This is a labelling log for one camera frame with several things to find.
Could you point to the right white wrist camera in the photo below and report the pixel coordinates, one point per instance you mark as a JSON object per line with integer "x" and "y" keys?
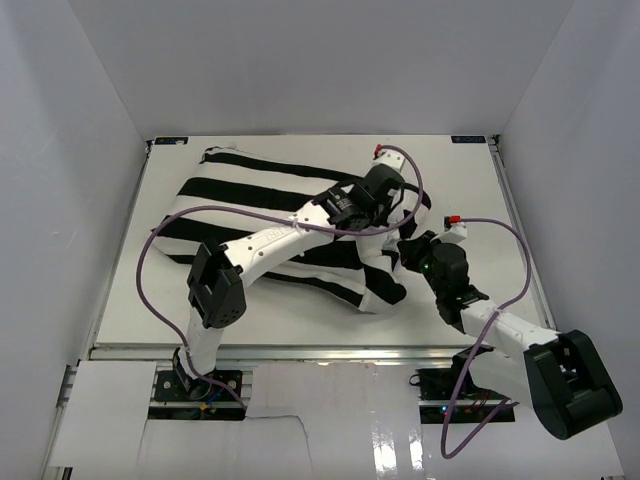
{"x": 455, "y": 230}

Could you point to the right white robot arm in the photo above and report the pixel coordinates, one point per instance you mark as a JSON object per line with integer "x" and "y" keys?
{"x": 560, "y": 376}

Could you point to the aluminium table frame rail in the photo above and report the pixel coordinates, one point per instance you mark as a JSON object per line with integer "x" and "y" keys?
{"x": 536, "y": 289}

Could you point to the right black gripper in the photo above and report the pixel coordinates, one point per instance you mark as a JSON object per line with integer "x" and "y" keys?
{"x": 411, "y": 251}

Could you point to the blue corner label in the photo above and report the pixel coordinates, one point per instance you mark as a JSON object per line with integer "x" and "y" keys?
{"x": 468, "y": 139}
{"x": 168, "y": 140}

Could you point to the white pillow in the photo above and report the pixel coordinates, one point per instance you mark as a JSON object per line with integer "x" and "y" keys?
{"x": 380, "y": 253}

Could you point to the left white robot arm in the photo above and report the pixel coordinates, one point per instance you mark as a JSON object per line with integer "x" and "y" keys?
{"x": 221, "y": 272}

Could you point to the black white striped pillowcase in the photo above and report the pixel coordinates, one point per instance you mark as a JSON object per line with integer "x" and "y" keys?
{"x": 228, "y": 195}

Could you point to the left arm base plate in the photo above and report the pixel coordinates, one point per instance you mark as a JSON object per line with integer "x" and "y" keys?
{"x": 170, "y": 401}

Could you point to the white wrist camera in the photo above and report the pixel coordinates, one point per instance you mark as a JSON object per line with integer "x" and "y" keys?
{"x": 389, "y": 157}
{"x": 455, "y": 230}

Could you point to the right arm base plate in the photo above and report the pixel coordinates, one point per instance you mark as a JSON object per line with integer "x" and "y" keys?
{"x": 435, "y": 387}

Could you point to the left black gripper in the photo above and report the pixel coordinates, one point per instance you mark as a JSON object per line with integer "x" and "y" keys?
{"x": 380, "y": 217}

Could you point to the left blue corner label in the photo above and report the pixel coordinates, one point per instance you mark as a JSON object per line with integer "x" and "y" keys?
{"x": 168, "y": 140}

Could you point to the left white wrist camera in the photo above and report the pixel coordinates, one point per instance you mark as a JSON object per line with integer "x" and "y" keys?
{"x": 389, "y": 157}

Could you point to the right blue corner label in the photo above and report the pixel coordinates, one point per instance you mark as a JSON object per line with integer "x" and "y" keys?
{"x": 468, "y": 139}

